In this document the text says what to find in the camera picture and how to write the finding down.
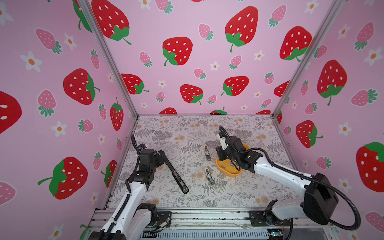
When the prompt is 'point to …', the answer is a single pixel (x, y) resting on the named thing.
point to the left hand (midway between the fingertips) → (158, 154)
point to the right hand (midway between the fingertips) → (216, 148)
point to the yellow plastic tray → (226, 167)
